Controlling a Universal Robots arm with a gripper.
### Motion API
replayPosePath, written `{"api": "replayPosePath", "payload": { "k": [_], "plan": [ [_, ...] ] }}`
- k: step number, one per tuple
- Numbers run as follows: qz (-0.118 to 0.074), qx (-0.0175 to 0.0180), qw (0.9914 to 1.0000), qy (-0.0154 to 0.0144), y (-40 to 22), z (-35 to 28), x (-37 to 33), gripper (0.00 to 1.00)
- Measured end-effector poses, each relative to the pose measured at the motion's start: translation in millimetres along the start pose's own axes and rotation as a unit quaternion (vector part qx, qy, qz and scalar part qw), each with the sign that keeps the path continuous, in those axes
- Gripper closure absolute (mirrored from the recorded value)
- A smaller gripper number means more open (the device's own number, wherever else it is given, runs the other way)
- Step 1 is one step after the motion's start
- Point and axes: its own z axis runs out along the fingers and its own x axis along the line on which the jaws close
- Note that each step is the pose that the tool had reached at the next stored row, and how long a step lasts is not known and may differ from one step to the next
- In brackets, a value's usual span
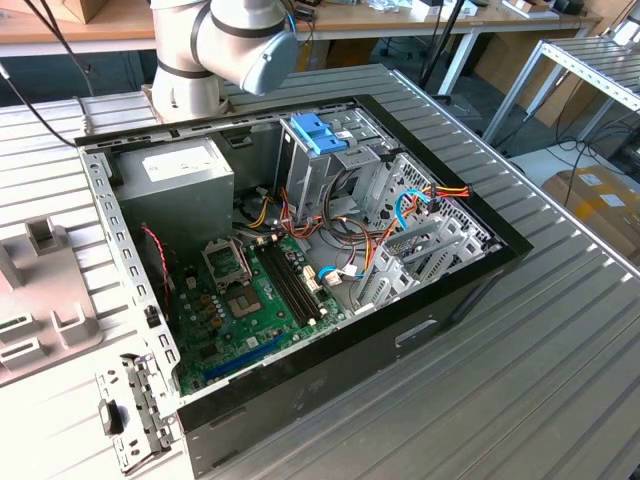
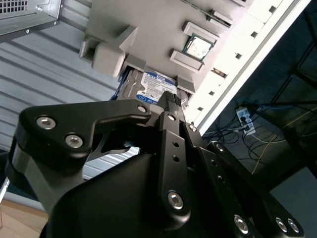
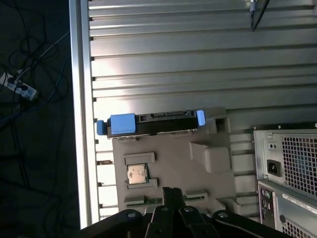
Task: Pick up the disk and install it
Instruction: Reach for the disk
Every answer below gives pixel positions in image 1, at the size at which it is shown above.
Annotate metal disk bay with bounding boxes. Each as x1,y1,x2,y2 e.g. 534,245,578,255
349,152,504,317

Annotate grey metal drive cage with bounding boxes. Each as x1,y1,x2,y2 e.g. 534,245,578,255
273,107,401,227

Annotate blue plastic drive latch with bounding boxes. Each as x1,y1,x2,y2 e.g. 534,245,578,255
288,113,349,157

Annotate small white box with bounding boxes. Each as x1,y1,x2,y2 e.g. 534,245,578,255
513,0,560,20

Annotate black cable bundle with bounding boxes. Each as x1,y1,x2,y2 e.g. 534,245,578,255
322,167,386,246

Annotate labelled cardboard box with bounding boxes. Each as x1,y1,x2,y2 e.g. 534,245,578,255
542,167,640,261

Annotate metal socket cover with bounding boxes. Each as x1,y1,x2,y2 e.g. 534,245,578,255
200,238,252,290

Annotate blue expansion slot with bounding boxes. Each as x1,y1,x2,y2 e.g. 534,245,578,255
202,332,287,382

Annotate black case latch handle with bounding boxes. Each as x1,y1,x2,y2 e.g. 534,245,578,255
98,398,126,437

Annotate brown cardboard box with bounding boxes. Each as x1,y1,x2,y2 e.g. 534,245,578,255
472,32,604,129
29,0,110,25

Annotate grey parts rack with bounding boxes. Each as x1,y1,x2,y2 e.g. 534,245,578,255
0,215,107,387

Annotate light blue data wire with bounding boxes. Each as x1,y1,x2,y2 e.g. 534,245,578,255
317,188,440,289

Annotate black RAM slot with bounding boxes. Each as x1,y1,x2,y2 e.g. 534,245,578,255
265,244,309,325
277,241,322,320
259,245,303,327
271,243,315,323

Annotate wooden desk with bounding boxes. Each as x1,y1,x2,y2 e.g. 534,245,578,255
0,0,157,57
294,0,604,99

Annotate red yellow power wire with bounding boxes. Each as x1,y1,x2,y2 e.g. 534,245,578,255
364,183,474,274

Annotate green motherboard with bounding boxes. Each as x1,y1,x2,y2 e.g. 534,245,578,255
169,232,351,397

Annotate grey power supply unit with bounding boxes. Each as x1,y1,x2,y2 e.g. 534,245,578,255
115,137,236,251

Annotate orange red wire bundle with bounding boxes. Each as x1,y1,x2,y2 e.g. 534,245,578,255
278,187,326,242

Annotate CPU socket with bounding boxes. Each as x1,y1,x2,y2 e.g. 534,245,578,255
222,284,265,322

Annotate white board connector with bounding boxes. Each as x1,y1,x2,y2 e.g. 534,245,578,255
301,263,322,297

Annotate yellow black power wires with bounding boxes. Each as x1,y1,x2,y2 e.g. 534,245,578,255
238,185,276,230

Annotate black open PC case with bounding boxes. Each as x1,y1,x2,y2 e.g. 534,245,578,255
73,93,535,479

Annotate red black fan wire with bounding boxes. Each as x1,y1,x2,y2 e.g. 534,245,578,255
140,223,177,301

